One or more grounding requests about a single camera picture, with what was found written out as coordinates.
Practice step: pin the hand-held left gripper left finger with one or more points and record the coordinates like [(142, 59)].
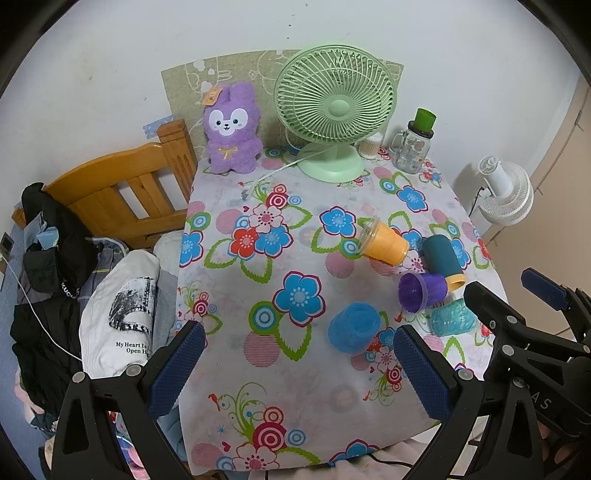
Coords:
[(178, 364)]

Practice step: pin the green desk fan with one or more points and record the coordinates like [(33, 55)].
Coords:
[(337, 108)]

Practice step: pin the beige wooden door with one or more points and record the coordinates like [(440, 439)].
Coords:
[(558, 184)]

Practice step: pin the cyan textured cup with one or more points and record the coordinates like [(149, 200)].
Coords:
[(455, 318)]

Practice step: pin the white printed t-shirt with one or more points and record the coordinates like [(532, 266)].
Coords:
[(115, 332)]

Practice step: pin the orange cup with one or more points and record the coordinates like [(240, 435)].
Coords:
[(385, 244)]

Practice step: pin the wooden bed headboard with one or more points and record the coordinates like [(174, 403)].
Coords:
[(92, 175)]

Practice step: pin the blue textured cup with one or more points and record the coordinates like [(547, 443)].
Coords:
[(353, 327)]

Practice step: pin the purple plush toy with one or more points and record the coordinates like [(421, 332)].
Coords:
[(231, 138)]

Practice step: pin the cotton swab jar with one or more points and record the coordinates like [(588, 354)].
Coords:
[(371, 146)]

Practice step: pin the person's right hand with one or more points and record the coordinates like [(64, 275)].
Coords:
[(551, 443)]

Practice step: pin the black jacket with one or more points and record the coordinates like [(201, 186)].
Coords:
[(69, 258)]

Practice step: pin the grey plaid cloth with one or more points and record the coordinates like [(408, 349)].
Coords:
[(104, 267)]

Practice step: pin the white fan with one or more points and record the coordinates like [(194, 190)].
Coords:
[(508, 194)]

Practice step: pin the blue tape strip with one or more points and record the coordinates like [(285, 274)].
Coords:
[(157, 124)]

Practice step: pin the dark teal cup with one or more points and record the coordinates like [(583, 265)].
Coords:
[(441, 258)]

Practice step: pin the purple cup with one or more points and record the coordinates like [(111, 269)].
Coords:
[(431, 286)]

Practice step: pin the glass mug with green lid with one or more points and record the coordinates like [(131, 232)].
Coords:
[(411, 147)]

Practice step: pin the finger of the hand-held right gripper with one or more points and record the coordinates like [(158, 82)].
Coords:
[(549, 288), (494, 314)]

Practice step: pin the floral tablecloth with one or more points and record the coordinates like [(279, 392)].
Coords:
[(295, 230)]

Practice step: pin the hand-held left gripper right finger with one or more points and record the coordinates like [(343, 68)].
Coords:
[(422, 374)]

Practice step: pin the grey bedding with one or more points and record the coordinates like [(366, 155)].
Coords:
[(166, 286)]

